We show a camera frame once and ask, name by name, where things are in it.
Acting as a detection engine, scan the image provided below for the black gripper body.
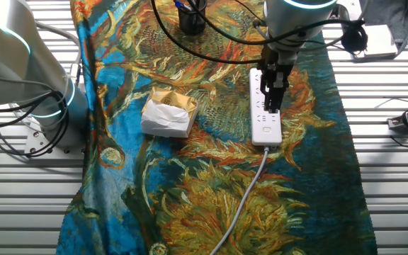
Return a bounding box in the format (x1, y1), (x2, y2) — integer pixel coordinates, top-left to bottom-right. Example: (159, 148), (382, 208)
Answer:
(258, 46), (296, 89)

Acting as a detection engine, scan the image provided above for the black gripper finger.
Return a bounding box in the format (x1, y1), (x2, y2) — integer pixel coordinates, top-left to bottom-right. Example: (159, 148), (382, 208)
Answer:
(262, 81), (275, 113)
(273, 83), (284, 114)

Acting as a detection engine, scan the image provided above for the white power strip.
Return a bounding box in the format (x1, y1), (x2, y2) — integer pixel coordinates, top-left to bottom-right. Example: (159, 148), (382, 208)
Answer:
(249, 67), (283, 147)

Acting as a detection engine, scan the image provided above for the black mesh pen holder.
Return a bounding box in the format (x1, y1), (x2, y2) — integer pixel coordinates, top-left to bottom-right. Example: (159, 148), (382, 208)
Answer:
(177, 0), (208, 36)

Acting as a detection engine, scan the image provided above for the gold and white box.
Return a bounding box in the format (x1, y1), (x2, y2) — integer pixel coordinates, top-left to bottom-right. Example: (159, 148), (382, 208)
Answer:
(140, 86), (200, 139)

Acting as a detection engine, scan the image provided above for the flat white box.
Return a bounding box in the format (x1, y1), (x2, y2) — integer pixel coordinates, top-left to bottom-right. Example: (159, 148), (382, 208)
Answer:
(355, 23), (399, 60)

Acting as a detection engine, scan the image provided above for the sunflower painting print cloth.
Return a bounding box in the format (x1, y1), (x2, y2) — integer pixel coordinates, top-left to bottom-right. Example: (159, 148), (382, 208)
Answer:
(55, 0), (378, 255)

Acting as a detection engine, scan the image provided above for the blue pen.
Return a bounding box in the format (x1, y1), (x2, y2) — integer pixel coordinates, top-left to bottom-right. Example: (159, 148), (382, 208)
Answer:
(174, 0), (192, 12)

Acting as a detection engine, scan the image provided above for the grey folded cloth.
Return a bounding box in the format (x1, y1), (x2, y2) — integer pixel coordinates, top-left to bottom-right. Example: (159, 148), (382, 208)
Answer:
(358, 0), (408, 55)

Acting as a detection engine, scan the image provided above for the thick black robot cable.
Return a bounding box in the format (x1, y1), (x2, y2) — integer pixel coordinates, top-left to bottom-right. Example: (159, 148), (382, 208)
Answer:
(149, 0), (264, 66)

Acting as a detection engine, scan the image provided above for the grey power strip cord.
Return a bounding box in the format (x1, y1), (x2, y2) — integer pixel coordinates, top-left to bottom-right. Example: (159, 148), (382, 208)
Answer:
(209, 145), (271, 255)

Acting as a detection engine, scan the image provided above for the grey cable hose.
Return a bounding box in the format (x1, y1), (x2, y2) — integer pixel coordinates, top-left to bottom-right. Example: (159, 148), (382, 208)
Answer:
(35, 21), (84, 88)

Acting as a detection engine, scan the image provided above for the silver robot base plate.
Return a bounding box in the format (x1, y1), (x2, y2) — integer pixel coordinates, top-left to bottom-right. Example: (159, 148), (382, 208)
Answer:
(23, 116), (86, 157)

